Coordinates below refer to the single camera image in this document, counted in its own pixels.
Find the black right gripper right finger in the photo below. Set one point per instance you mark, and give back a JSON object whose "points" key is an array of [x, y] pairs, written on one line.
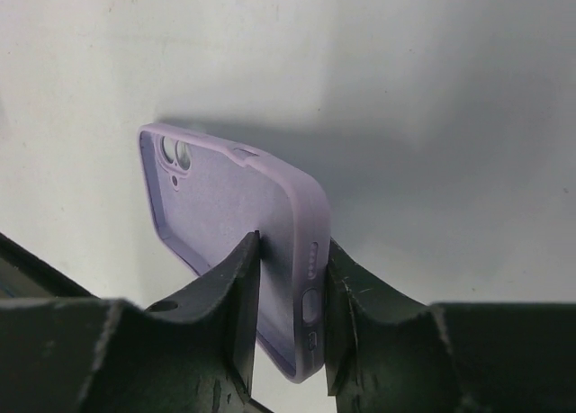
{"points": [[385, 352]]}

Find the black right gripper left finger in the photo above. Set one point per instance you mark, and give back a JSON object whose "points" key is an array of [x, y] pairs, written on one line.
{"points": [[190, 352]]}

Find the lilac phone case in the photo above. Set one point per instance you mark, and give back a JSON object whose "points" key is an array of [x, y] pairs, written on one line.
{"points": [[206, 193]]}

